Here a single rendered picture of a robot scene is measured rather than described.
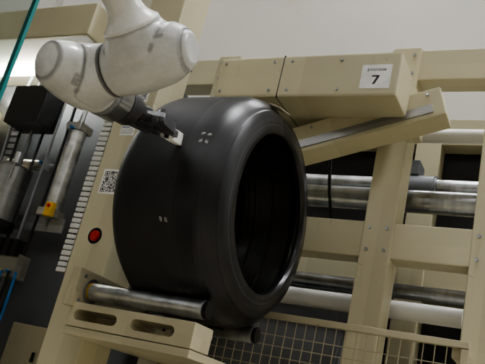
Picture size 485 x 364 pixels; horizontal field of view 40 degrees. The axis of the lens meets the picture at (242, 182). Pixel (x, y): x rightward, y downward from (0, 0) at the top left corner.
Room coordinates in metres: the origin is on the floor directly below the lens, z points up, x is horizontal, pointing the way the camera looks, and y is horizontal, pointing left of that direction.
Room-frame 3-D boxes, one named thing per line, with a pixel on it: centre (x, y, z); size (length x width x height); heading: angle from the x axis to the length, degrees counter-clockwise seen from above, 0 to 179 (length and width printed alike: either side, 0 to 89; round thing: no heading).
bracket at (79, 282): (1.82, 0.25, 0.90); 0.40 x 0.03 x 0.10; 151
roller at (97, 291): (1.61, 0.16, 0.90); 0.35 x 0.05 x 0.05; 61
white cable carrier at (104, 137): (1.85, 0.41, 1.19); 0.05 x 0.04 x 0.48; 151
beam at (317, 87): (1.93, -0.16, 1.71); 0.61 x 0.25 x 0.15; 61
